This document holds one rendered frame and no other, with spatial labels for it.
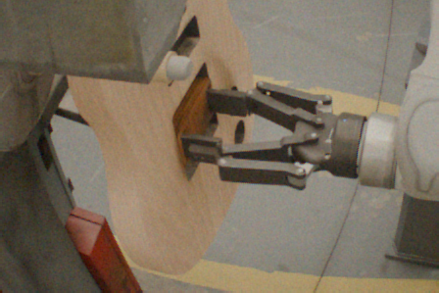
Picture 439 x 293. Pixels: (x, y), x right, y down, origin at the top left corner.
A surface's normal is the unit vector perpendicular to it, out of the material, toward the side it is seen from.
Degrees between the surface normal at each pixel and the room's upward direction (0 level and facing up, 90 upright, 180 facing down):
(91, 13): 90
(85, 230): 0
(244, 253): 0
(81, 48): 90
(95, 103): 94
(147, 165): 87
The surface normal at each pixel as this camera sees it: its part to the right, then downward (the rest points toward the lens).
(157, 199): 0.93, 0.12
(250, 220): -0.13, -0.69
